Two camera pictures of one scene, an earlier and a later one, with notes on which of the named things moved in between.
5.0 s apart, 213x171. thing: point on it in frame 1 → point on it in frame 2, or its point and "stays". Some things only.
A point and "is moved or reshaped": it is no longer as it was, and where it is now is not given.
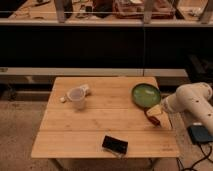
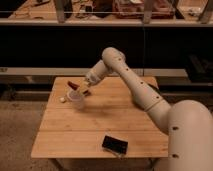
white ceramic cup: [77, 96] stays
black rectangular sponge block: [115, 144] stays
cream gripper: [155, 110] → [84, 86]
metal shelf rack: [104, 13] stays
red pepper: [154, 119] is moved or reshaped
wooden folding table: [81, 111] stays
